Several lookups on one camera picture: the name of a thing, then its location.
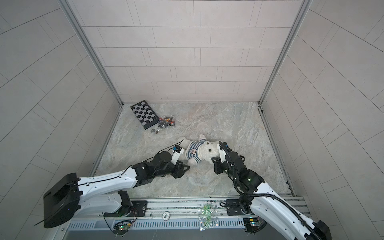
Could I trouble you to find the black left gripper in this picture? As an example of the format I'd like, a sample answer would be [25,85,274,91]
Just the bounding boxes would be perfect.
[153,160,192,180]

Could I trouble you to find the blue white striped knit sweater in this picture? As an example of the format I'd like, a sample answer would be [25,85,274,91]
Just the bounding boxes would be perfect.
[185,139,207,165]

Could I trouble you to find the white fluffy teddy bear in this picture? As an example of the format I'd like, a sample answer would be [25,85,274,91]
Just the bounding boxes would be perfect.
[177,134,220,166]

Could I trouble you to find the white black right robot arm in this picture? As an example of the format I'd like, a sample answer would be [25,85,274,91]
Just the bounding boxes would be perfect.
[212,152,332,240]

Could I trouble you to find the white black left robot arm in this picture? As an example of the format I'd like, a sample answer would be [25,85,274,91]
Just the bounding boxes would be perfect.
[42,151,190,229]

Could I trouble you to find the clear bag of green parts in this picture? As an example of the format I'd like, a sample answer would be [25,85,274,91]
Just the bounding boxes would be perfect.
[198,203,219,231]

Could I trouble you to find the bag of colourful small parts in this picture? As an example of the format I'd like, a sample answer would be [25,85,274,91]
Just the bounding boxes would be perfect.
[158,117,176,128]

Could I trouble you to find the right circuit board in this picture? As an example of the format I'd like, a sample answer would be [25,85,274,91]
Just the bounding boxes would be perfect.
[243,218,260,234]

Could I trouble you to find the black white chessboard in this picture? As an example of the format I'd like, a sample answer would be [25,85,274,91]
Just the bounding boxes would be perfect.
[130,100,159,130]

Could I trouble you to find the left green circuit board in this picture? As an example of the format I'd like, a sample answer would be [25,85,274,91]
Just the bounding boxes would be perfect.
[113,220,133,236]

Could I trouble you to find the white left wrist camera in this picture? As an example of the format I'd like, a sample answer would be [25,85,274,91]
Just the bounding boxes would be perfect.
[171,145,185,165]

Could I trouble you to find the aluminium front mounting rail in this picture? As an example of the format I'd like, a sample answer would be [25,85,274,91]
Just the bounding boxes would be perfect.
[107,195,308,226]

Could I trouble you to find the black corrugated cable conduit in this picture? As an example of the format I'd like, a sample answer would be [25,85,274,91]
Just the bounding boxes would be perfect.
[218,142,323,240]

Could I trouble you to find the round silver rail knob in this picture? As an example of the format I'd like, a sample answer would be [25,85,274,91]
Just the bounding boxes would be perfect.
[162,211,171,221]

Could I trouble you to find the right aluminium corner post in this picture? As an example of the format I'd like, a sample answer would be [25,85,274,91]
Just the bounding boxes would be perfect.
[259,0,312,107]

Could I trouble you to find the aluminium corner post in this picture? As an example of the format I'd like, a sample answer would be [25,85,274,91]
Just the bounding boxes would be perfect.
[259,0,312,107]
[58,0,124,107]

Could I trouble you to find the left aluminium corner post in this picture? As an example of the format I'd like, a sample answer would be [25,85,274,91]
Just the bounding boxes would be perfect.
[58,0,124,107]

